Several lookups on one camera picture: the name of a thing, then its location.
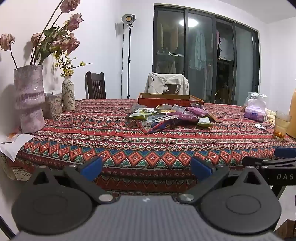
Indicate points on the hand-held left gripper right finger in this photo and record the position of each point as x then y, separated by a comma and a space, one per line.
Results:
201, 168

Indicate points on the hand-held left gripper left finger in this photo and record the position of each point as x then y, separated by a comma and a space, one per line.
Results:
92, 167

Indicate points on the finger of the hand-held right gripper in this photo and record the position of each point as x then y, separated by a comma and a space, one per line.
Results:
254, 161
285, 153

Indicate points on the pile of snack packets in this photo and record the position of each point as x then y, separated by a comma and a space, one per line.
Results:
161, 119

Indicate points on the orange-edged cardboard box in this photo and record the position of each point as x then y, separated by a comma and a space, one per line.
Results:
168, 100

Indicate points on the glass cup of drink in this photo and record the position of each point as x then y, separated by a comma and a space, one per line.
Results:
282, 125

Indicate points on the patterned red tablecloth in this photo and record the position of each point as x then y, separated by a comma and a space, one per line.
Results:
115, 143

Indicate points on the small white wrapper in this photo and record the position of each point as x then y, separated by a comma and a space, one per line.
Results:
260, 126

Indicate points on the orange jug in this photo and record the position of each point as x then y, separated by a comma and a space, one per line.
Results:
293, 111

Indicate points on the purple tissue pack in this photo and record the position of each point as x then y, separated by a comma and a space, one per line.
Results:
254, 113

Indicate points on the brown wooden object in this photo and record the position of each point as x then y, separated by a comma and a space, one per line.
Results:
286, 230

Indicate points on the clear plastic bag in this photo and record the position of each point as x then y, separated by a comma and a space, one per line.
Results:
255, 96

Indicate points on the patterned jar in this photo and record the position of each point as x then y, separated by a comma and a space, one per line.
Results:
53, 106

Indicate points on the slim floral vase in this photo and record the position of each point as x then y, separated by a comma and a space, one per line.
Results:
68, 95

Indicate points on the cream lace cloth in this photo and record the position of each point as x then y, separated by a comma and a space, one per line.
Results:
13, 169

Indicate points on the white paper sheet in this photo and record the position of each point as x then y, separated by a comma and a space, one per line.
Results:
16, 146

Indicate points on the dark wooden chair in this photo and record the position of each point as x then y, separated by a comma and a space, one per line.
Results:
171, 89
96, 87

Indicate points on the orange printed packet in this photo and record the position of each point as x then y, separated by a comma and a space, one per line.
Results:
11, 138

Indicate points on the glass sliding door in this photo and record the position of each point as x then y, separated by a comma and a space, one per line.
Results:
245, 69

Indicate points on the pink ceramic vase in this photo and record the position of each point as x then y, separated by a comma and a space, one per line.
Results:
29, 99

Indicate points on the beige jacket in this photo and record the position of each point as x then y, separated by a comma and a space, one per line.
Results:
157, 83

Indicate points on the yellow flower sprigs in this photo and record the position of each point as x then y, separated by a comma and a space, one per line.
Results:
66, 63

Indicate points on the hanging pale clothes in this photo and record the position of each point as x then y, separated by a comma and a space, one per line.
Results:
198, 48

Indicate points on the dried pink flowers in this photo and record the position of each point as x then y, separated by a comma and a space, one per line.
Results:
70, 44

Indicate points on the studio light on stand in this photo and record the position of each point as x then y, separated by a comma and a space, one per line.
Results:
128, 20

